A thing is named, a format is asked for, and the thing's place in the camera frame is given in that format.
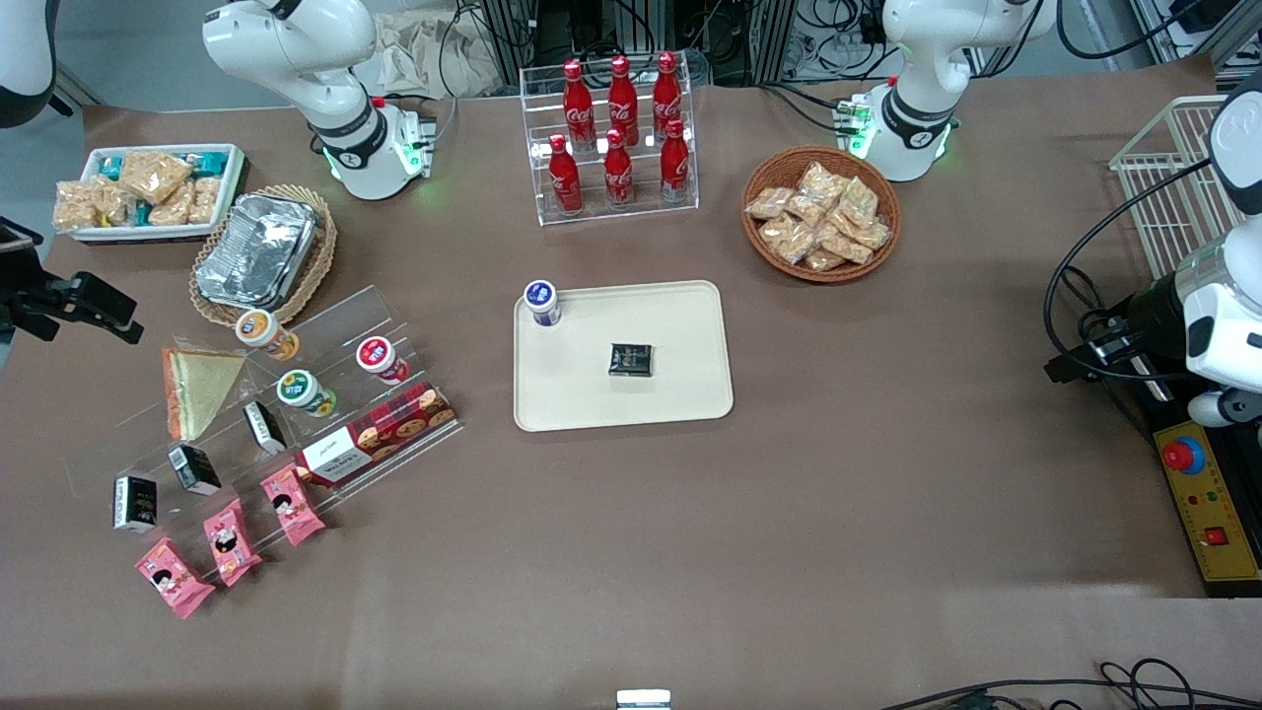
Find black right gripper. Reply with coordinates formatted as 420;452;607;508
0;222;145;345

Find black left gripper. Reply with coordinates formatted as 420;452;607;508
1044;273;1190;385

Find triangle sandwich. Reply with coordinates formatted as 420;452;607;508
162;346;247;442

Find white rectangular snack tray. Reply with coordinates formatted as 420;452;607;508
54;144;247;244

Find cream plastic serving tray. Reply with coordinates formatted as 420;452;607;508
513;281;736;433

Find large puffed rice snack packet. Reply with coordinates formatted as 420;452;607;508
118;151;194;205

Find orange-lid yogurt cup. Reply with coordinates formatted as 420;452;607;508
235;310;301;362

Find stacked aluminium foil containers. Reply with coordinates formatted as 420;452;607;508
195;193;319;308

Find small black carton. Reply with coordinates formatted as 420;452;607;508
244;400;288;457
168;445;223;497
112;476;159;534

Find yellow emergency stop control box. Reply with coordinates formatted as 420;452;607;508
1152;419;1262;599

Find green-lid yogurt cup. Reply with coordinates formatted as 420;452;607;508
276;370;338;419

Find foil container in basket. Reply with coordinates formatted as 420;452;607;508
189;184;338;328

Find clear acrylic stepped display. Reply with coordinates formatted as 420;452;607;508
64;286;464;525

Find pink snack packet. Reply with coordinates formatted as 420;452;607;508
135;537;217;620
259;463;327;547
203;498;264;589

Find red-lid yogurt cup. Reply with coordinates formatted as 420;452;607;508
356;336;411;386

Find red plaid cookie box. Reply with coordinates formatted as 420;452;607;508
295;383;458;488

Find round brown wicker basket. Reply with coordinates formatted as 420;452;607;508
741;146;903;285

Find crumpled beige paper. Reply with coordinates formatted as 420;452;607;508
373;14;502;101

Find blue-lid yogurt cup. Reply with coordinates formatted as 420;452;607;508
524;280;563;328

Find red cola bottle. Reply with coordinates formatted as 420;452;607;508
547;134;585;215
652;52;684;139
659;119;692;204
562;60;596;151
602;128;636;209
607;55;640;144

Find clear acrylic bottle rack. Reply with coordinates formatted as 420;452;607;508
520;61;700;228

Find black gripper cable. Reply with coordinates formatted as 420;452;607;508
1044;158;1216;382

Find white wire basket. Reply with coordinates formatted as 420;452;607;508
1108;96;1235;283

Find black floor cables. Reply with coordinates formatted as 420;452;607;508
877;658;1262;710

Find black base power cables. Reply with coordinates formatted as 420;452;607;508
757;83;851;135

